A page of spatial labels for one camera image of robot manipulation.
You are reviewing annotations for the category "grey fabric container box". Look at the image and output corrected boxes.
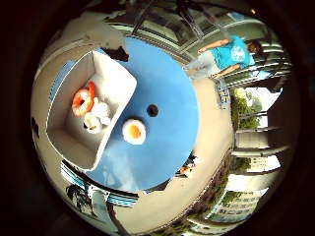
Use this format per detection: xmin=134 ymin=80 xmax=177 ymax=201
xmin=45 ymin=48 xmax=138 ymax=171

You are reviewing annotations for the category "black base block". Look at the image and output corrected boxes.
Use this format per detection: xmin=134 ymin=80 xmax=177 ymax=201
xmin=100 ymin=45 xmax=130 ymax=63

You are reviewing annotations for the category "orange shrimp plush toy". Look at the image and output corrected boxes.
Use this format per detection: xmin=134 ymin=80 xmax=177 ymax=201
xmin=71 ymin=81 xmax=96 ymax=118

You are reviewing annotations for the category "fried egg plush toy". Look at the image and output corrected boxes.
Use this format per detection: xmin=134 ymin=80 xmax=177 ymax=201
xmin=121 ymin=118 xmax=148 ymax=146

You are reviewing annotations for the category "green tree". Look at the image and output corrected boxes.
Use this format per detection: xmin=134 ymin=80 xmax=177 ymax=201
xmin=230 ymin=88 xmax=264 ymax=131

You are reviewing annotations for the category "white bunny plush toy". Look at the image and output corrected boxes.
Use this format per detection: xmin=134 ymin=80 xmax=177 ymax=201
xmin=90 ymin=96 xmax=112 ymax=126

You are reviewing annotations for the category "grey metal rack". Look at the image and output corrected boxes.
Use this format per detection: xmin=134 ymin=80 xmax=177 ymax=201
xmin=218 ymin=80 xmax=232 ymax=111

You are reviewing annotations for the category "small white round cup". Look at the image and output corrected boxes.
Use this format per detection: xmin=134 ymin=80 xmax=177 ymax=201
xmin=82 ymin=112 xmax=103 ymax=135

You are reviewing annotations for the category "blue floor mat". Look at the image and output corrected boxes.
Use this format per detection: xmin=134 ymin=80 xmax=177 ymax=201
xmin=48 ymin=59 xmax=77 ymax=102

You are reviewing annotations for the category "orange black white toy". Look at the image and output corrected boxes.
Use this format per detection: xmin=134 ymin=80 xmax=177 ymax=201
xmin=179 ymin=156 xmax=201 ymax=178

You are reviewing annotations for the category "person in teal shirt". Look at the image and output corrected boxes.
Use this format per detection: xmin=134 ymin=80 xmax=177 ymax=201
xmin=186 ymin=33 xmax=264 ymax=81

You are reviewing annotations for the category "small dark round object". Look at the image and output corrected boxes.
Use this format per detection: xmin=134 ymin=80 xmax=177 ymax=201
xmin=146 ymin=103 xmax=159 ymax=118

